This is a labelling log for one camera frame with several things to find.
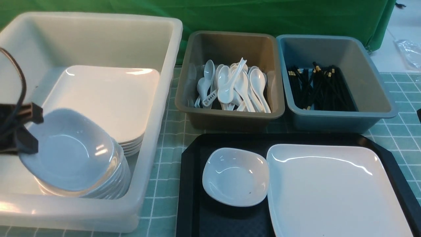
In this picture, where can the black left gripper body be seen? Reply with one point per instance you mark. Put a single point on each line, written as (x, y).
(8, 140)

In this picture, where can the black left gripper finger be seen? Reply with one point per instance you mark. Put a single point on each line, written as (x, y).
(30, 113)
(25, 142)

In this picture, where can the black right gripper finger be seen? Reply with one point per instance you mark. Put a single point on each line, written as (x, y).
(418, 112)

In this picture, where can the white bowl tray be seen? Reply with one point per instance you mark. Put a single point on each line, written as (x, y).
(236, 177)
(73, 154)

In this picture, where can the white square rice plate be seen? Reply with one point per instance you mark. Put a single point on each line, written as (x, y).
(333, 191)

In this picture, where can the white ceramic soup spoon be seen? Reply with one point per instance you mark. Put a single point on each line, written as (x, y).
(230, 85)

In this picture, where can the green checkered table mat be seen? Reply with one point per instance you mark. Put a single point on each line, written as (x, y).
(157, 217)

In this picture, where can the stack of white bowls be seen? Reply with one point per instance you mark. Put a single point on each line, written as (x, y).
(110, 186)

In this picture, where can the clear plastic bag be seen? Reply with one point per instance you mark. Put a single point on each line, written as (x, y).
(411, 52)

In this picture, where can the large white plastic tub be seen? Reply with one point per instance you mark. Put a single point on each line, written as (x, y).
(46, 45)

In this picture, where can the blue-grey plastic bin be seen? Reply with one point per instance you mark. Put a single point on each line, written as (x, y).
(370, 95)

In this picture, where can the stack of white square plates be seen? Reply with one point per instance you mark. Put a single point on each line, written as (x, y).
(119, 100)

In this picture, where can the pile of black chopsticks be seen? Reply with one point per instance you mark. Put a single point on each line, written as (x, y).
(298, 77)

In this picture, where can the green cloth backdrop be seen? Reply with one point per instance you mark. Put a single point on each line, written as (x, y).
(365, 20)

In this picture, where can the brown plastic bin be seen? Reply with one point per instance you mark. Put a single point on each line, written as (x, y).
(226, 48)

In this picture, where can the pile of white spoons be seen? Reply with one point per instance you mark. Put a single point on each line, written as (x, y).
(248, 89)

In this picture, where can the black serving tray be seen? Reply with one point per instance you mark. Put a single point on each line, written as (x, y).
(199, 215)

